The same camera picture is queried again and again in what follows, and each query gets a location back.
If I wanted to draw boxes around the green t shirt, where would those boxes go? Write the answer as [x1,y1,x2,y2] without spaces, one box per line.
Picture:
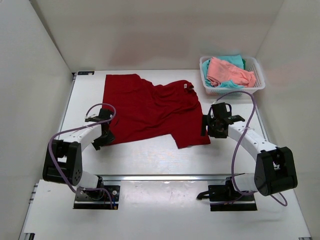
[242,58,247,70]

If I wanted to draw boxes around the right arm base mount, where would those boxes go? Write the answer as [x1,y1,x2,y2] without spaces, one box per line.
[196,177,258,212]

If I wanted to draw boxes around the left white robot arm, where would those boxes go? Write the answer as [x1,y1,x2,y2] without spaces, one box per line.
[42,120,112,199]

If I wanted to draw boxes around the teal t shirt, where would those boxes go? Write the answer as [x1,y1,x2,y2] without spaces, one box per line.
[200,54,244,89]

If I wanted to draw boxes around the aluminium rail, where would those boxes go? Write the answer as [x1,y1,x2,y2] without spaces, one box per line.
[102,174,231,182]

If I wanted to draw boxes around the red t shirt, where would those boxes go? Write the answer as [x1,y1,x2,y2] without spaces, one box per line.
[102,74,211,149]

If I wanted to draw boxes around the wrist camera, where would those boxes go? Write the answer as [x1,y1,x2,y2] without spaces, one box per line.
[211,102,232,119]
[84,108,114,123]

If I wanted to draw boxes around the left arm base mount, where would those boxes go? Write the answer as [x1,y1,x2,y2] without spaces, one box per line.
[73,176,121,210]

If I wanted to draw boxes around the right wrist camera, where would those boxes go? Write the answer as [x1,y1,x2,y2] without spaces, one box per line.
[211,102,232,119]

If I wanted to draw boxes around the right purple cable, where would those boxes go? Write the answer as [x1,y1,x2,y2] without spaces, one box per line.
[212,90,288,207]

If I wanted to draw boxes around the white plastic laundry basket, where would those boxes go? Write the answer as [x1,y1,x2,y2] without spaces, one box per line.
[199,55,265,96]

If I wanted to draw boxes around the pink t shirt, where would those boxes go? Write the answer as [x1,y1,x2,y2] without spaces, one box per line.
[206,57,257,88]

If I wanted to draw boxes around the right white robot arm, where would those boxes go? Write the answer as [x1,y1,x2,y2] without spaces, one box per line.
[201,114,298,200]

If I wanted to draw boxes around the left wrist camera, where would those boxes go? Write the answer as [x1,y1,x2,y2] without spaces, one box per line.
[84,108,114,123]

